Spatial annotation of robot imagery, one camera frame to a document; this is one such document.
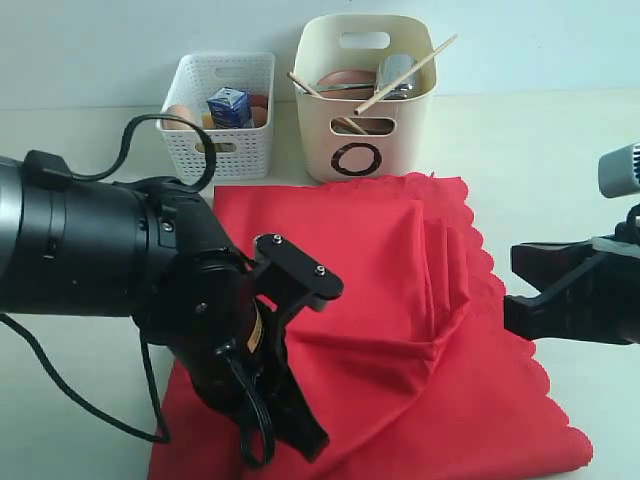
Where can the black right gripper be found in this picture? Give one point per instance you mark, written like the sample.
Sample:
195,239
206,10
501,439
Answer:
595,300

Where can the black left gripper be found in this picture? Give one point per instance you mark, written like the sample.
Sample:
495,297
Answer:
224,319

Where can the red cloth table mat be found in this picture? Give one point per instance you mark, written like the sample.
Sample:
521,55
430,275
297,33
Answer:
410,371

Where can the brown clay plate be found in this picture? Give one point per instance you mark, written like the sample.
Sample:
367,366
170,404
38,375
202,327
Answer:
374,126

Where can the wooden chopstick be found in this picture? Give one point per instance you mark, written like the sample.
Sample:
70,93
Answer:
303,85
387,88

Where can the brown wooden spoon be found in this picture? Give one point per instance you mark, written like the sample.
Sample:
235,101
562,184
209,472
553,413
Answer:
342,125

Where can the stainless steel cup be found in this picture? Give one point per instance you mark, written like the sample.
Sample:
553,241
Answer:
392,67

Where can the orange fried chicken nugget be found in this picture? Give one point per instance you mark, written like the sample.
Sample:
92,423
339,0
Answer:
259,116

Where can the table knife steel blade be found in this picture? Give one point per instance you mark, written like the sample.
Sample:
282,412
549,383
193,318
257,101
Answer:
350,89

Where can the yellow cheese wedge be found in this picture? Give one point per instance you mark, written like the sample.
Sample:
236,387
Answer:
208,124

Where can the blue white milk carton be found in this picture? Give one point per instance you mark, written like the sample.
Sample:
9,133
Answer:
230,109

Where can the red sausage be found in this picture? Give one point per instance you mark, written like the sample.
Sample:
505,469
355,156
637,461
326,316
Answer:
258,100

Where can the brown egg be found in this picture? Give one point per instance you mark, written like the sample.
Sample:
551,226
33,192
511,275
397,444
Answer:
182,111

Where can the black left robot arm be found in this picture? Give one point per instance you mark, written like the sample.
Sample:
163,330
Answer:
153,251

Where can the cream plastic bin black circle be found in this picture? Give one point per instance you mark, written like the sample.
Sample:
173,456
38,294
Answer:
360,42

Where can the white perforated plastic basket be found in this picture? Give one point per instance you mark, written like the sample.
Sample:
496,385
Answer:
246,152

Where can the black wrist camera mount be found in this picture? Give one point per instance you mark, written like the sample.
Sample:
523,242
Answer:
286,274

